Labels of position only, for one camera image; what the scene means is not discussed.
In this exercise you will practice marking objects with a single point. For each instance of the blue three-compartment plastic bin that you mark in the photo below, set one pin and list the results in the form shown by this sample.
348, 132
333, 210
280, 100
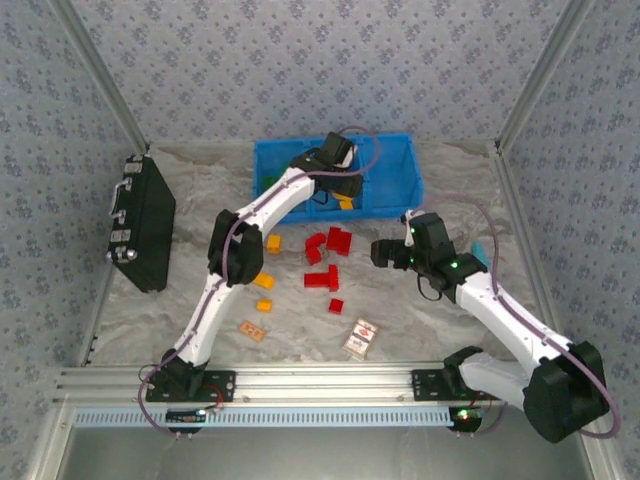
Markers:
390, 175

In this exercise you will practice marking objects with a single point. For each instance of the curved red lego piece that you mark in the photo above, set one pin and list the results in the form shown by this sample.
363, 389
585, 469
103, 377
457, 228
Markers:
314, 241

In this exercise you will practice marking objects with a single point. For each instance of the small green lego brick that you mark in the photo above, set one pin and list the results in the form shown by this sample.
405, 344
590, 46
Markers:
268, 184

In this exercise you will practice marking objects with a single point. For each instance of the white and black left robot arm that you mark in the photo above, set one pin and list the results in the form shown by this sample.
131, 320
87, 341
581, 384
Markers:
280, 197

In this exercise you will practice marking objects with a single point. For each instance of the large red lego block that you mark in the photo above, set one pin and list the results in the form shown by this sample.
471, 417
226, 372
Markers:
340, 240

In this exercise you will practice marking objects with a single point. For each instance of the teal plastic object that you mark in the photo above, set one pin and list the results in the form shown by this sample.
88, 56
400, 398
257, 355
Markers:
480, 252

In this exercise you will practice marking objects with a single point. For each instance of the long red lego brick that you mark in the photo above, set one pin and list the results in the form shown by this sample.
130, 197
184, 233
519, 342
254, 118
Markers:
333, 277
315, 280

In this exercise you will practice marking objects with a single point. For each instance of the small square red lego brick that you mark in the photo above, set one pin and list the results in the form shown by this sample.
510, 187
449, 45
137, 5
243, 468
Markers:
336, 306

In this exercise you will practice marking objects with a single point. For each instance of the playing card box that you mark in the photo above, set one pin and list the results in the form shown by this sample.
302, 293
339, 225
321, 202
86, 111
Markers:
360, 338

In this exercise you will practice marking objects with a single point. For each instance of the orange flat card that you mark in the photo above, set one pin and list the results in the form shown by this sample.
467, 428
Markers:
251, 330

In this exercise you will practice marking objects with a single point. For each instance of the right circuit board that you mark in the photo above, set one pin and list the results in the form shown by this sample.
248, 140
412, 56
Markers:
470, 417

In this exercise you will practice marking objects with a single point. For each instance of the circuit board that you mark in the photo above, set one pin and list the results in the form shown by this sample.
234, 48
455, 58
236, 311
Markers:
185, 416
470, 417

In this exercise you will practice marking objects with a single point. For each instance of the left circuit board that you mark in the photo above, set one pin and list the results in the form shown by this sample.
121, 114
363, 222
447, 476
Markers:
185, 416

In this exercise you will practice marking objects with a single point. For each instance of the aluminium side rail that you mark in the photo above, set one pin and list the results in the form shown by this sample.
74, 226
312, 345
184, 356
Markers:
515, 200
95, 330

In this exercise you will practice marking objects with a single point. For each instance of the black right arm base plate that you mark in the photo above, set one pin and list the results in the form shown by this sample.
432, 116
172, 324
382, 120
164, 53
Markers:
425, 385

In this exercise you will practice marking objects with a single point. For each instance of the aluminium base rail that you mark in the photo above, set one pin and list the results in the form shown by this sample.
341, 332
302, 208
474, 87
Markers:
325, 382

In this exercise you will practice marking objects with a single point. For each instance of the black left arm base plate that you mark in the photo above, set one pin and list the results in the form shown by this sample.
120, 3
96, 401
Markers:
225, 387

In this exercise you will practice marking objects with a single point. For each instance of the aluminium frame post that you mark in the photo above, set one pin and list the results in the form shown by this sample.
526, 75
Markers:
539, 75
104, 75

